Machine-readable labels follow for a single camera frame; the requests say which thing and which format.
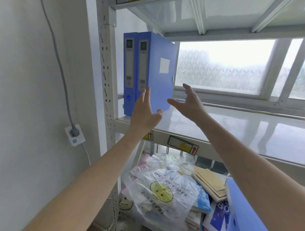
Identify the person's right hand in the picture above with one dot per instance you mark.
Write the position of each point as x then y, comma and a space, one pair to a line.
193, 107

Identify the person's left hand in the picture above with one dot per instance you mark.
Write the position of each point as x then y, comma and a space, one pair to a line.
143, 116

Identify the person's right thumb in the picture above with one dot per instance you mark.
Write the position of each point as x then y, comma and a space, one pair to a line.
175, 102

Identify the person's left thumb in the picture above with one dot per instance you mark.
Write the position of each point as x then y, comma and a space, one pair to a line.
158, 115

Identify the person's right forearm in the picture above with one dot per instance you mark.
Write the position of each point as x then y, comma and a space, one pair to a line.
250, 171

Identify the person's left forearm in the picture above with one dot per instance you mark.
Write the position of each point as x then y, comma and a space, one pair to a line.
95, 180

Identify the small yellow arrow sticker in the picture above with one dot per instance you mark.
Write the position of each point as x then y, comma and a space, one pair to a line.
149, 135

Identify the blue file box white label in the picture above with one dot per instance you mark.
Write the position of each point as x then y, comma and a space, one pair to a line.
157, 85

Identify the blue file box round hole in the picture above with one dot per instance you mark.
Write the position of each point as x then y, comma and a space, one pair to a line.
128, 100

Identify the green bordered arrow sticker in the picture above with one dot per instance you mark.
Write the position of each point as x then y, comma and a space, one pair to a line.
182, 144

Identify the crumpled clear plastic bag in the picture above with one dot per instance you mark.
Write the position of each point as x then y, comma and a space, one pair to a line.
171, 161

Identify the frosted glass window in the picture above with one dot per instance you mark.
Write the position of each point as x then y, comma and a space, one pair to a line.
226, 64

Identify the white metal shelf rack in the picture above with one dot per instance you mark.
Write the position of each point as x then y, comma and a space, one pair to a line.
107, 71

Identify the clear smiley plastic bag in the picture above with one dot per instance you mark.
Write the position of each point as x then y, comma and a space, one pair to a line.
164, 195

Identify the grey power plug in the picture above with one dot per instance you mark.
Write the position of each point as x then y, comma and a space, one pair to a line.
74, 131

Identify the spiral bound notebook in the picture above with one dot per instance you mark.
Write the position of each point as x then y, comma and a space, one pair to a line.
209, 192

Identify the small smiley plastic bag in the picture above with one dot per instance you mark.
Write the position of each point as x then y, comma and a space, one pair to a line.
125, 203

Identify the light blue book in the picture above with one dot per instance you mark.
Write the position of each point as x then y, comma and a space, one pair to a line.
205, 201

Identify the dark blue printed booklet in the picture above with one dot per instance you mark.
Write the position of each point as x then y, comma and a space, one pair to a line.
220, 215

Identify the plain blue file box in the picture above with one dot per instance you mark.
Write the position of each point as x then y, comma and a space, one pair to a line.
240, 207

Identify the white wall socket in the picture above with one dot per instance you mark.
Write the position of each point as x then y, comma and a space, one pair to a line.
77, 140

